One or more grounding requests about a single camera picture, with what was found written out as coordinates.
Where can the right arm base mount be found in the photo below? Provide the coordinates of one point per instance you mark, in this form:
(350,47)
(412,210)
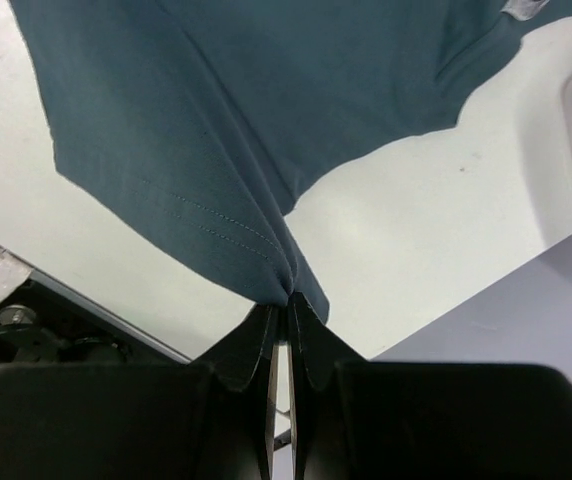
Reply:
(48,323)

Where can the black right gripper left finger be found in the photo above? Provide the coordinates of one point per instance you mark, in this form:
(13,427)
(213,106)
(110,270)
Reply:
(212,418)

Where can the teal blue t shirt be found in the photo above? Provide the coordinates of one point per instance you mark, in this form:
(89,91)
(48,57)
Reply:
(201,123)

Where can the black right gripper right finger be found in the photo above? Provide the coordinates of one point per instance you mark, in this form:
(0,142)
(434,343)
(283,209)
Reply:
(357,419)

